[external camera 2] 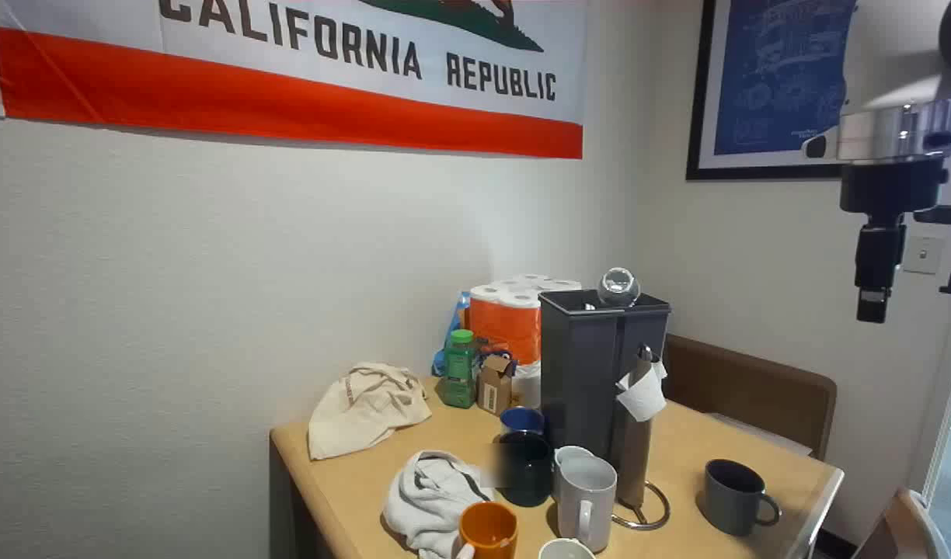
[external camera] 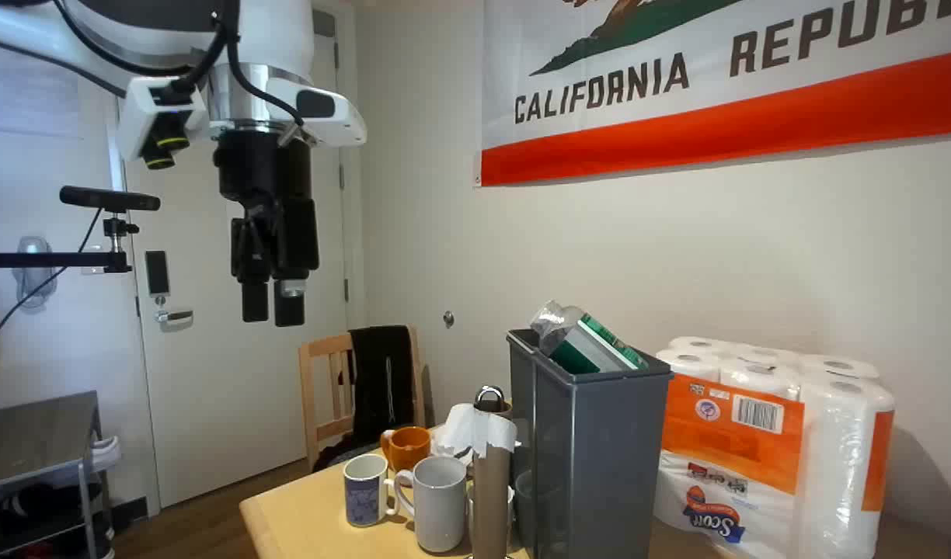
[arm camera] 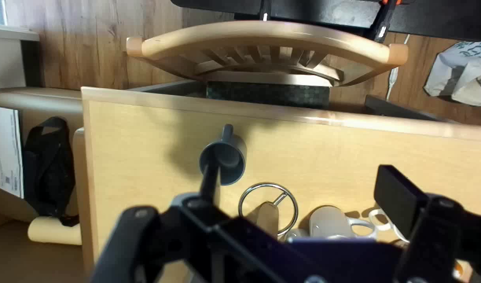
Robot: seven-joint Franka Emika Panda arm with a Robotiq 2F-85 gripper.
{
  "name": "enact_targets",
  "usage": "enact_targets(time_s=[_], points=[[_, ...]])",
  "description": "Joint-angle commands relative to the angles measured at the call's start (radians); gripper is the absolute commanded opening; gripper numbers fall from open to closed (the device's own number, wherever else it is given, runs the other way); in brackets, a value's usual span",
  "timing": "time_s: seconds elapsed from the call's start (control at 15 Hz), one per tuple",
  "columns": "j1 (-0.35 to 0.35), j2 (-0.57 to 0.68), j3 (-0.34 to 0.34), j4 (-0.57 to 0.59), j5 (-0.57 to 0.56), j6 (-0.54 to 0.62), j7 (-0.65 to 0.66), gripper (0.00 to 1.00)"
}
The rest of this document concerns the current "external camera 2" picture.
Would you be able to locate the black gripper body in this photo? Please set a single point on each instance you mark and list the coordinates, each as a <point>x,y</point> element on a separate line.
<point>889,189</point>

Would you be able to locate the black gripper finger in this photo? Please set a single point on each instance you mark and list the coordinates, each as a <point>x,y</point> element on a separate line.
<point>878,301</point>

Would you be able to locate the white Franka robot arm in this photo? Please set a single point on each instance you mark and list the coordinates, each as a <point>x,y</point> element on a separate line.
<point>899,114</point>

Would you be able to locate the green plastic bottle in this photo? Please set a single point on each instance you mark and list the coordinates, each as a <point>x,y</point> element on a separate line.
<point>456,375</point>

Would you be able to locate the black framed blue poster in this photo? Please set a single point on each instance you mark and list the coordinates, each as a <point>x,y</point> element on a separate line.
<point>766,73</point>

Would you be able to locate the light wooden chair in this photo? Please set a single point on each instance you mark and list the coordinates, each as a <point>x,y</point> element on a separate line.
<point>904,528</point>

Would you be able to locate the dark grey mug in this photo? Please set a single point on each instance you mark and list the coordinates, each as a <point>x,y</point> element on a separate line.
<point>730,503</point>

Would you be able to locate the silver foil object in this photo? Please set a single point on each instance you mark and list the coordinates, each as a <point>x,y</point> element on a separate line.
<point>619,288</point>

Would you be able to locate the grey trash bin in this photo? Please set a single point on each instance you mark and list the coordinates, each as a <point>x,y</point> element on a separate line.
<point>586,363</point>

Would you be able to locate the light grey mug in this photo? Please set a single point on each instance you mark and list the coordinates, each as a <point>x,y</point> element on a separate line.
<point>589,499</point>

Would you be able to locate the paper towel roll pack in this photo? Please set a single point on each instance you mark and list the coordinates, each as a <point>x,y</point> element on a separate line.
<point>506,321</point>

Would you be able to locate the dark green black mug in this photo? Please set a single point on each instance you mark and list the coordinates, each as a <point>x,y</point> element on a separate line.
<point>524,470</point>

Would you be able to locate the white mug blue print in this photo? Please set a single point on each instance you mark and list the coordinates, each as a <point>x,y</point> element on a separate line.
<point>565,551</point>

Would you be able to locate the orange mug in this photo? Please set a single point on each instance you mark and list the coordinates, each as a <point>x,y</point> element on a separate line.
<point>487,532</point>

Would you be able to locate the grey white towel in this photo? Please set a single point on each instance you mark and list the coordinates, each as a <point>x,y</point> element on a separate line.
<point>429,503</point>

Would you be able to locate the beige cloth bag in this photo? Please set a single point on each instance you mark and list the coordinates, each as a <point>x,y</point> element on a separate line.
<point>367,413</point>

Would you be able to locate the California Republic flag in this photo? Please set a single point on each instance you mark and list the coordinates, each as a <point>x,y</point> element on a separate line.
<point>291,104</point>

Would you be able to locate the white wall light switch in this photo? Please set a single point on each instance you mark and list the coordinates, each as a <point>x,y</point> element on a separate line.
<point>926,253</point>

